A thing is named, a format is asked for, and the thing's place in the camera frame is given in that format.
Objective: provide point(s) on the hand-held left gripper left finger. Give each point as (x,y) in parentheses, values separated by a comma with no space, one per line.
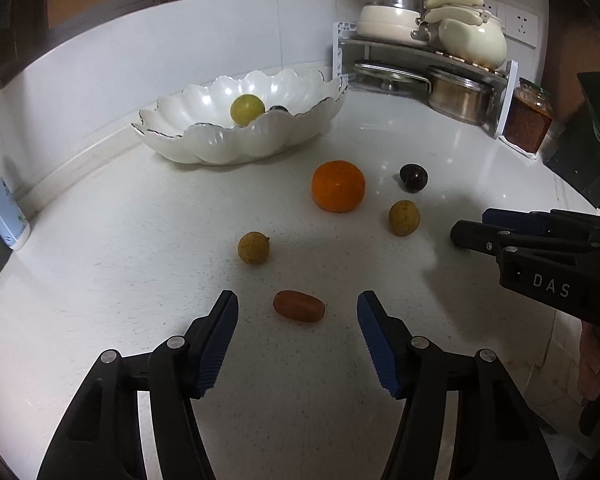
(217,345)

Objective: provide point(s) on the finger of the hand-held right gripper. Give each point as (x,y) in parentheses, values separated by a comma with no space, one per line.
(480,240)
(510,217)

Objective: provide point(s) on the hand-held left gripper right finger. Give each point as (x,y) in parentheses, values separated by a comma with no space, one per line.
(380,345)

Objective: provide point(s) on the brown longan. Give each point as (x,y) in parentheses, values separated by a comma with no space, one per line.
(254,247)
(404,217)

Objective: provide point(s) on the red oblong grape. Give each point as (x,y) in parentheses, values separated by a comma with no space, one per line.
(299,305)

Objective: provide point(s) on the dark purple grape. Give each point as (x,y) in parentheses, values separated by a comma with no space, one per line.
(413,177)
(280,108)

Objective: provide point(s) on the orange mandarin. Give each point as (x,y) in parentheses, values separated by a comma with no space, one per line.
(338,185)

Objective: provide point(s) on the white scalloped bowl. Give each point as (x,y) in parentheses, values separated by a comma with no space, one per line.
(220,145)

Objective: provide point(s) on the yellow-green round fruit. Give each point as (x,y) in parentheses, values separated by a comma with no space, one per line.
(247,109)

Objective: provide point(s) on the person's right hand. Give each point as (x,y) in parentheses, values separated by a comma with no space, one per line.
(592,360)

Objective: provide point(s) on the black knife block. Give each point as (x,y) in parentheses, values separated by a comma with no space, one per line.
(585,160)

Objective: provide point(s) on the glass jar of red sauce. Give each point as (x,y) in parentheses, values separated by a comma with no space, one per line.
(527,120)

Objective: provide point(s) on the steel pot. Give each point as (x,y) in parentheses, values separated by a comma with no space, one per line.
(457,100)

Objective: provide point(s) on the cream kettle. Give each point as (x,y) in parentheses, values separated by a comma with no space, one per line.
(472,40)

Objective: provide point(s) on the white power outlet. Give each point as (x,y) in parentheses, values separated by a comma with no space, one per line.
(495,9)
(521,27)

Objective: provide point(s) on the steel pot lid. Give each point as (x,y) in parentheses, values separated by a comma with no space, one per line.
(385,72)

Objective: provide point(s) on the dark brown cutting board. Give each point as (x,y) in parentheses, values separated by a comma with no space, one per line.
(580,35)

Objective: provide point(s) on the cream pot with glass lid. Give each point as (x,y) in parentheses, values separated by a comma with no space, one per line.
(385,25)

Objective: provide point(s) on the grey and white shelf rack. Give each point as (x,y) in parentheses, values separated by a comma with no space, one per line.
(342,55)

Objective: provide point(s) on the white pump bottle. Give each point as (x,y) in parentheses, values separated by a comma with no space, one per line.
(5,210)

